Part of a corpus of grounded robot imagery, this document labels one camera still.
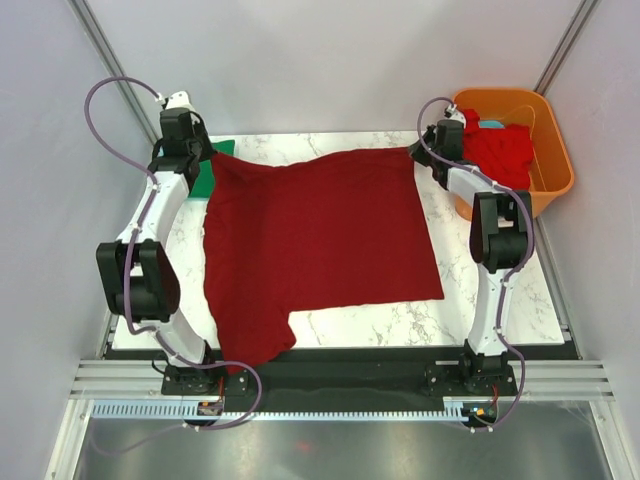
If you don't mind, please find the right aluminium frame post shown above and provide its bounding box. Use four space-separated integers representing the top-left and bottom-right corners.
534 0 601 96

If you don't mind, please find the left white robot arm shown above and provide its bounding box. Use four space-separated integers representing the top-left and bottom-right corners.
96 103 220 393

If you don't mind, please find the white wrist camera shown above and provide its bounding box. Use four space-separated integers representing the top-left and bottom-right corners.
155 91 196 113
444 103 466 125

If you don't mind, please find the purple cable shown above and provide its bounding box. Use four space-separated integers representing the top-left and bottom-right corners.
417 95 539 435
82 75 265 456

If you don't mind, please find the dark red t shirt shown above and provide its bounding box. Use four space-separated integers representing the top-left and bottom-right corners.
203 147 444 372

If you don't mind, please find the left aluminium frame post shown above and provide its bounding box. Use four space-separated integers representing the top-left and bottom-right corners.
68 0 158 144

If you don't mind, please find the white slotted cable duct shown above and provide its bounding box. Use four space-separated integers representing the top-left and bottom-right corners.
91 397 499 423

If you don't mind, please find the light blue t shirt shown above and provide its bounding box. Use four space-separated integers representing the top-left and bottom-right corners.
478 120 504 129

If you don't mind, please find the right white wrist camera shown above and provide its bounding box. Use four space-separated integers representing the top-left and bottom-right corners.
444 103 466 125

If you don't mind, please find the orange plastic basket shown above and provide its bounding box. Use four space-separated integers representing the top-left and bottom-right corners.
454 87 574 217

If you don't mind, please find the aluminium frame post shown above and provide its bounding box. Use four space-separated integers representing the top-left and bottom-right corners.
68 0 158 144
534 0 601 96

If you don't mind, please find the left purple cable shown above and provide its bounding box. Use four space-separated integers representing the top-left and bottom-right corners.
82 75 265 456

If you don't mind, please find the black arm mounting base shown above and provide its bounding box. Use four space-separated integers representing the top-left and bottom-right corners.
102 342 581 415

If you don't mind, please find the aluminium rail profile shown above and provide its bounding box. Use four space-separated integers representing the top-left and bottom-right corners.
70 360 614 401

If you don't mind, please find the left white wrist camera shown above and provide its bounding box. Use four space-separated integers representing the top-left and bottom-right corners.
155 91 196 113

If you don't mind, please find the folded green t shirt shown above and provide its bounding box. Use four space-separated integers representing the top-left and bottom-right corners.
189 139 236 200

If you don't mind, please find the bright red t shirt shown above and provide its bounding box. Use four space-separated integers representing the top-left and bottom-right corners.
462 109 535 190

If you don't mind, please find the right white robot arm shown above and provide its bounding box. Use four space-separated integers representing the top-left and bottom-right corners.
409 119 534 357

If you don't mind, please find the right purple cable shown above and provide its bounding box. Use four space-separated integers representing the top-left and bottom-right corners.
417 95 539 435

